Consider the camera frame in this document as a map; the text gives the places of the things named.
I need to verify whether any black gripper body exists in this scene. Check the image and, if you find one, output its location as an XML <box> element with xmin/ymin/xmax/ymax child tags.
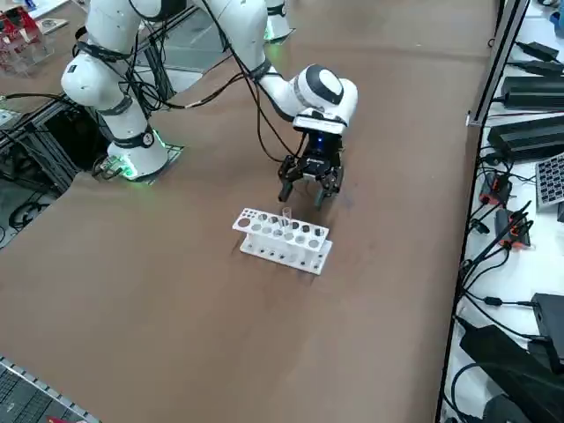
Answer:
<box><xmin>295</xmin><ymin>130</ymin><xmax>345</xmax><ymax>178</ymax></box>

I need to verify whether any white test tube rack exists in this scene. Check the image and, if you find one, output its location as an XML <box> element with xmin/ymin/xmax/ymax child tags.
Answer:
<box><xmin>231</xmin><ymin>207</ymin><xmax>335</xmax><ymax>277</ymax></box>

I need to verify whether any black and orange device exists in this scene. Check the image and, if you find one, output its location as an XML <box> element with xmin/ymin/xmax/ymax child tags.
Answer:
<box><xmin>479</xmin><ymin>171</ymin><xmax>515</xmax><ymax>207</ymax></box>
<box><xmin>493</xmin><ymin>206</ymin><xmax>535</xmax><ymax>251</ymax></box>

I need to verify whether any black power brick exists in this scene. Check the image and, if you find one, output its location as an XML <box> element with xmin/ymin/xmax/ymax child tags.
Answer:
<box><xmin>501</xmin><ymin>77</ymin><xmax>564</xmax><ymax>111</ymax></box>
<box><xmin>486</xmin><ymin>115</ymin><xmax>564</xmax><ymax>162</ymax></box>

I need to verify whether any checker pattern board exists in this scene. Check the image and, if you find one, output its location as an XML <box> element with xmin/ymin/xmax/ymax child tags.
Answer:
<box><xmin>535</xmin><ymin>152</ymin><xmax>564</xmax><ymax>213</ymax></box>

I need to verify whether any slim black adapter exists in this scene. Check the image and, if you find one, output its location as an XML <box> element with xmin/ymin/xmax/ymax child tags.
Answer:
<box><xmin>506</xmin><ymin>60</ymin><xmax>564</xmax><ymax>77</ymax></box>
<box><xmin>515</xmin><ymin>41</ymin><xmax>561</xmax><ymax>63</ymax></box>

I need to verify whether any black box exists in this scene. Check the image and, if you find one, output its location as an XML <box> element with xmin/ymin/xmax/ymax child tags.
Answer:
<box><xmin>531</xmin><ymin>293</ymin><xmax>564</xmax><ymax>349</ymax></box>

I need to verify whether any clear acrylic stand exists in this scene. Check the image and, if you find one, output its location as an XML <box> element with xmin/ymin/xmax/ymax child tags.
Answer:
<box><xmin>0</xmin><ymin>8</ymin><xmax>56</xmax><ymax>79</ymax></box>

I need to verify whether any black grid panel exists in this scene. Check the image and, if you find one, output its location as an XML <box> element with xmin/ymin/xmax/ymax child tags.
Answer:
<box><xmin>0</xmin><ymin>355</ymin><xmax>101</xmax><ymax>423</ymax></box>

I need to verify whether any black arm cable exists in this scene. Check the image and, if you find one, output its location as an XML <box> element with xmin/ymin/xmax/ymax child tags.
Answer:
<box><xmin>200</xmin><ymin>0</ymin><xmax>309</xmax><ymax>163</ymax></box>

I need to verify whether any aluminium camera post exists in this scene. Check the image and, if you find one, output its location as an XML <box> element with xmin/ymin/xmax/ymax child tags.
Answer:
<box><xmin>466</xmin><ymin>0</ymin><xmax>532</xmax><ymax>129</ymax></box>

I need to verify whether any aluminium support frame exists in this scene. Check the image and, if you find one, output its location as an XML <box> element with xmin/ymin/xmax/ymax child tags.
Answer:
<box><xmin>0</xmin><ymin>94</ymin><xmax>111</xmax><ymax>195</ymax></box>

